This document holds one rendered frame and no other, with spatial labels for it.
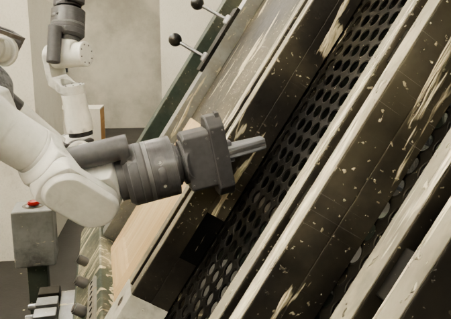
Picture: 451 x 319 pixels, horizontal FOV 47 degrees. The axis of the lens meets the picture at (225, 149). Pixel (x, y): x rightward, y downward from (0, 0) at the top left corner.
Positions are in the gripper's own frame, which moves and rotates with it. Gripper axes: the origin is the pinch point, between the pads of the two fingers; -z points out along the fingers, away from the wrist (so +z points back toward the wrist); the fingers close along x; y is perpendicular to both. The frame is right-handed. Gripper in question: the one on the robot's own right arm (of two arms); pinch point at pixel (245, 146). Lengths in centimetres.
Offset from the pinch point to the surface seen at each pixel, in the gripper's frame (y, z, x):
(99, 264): 47, 29, -31
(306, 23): 4.4, -14.5, 15.8
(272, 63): 4.8, -8.1, 10.8
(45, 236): 85, 46, -34
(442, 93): -29.8, -12.9, 8.0
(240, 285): -25.9, 9.5, -7.5
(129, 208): 67, 20, -26
